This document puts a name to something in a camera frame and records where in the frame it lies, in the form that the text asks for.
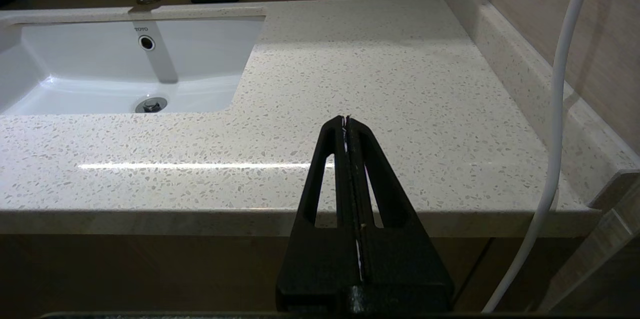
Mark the vanity cabinet front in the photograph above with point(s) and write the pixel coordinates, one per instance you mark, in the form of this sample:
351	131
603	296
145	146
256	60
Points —
150	279

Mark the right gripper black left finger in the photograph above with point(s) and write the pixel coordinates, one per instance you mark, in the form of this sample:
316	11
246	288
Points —
320	259

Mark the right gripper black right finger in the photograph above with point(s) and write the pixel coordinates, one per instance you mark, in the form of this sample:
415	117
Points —
400	264

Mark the white sink basin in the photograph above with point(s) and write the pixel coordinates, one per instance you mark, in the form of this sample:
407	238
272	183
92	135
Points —
200	59

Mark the chrome sink drain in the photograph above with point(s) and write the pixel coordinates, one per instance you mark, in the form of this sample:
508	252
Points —
151	105

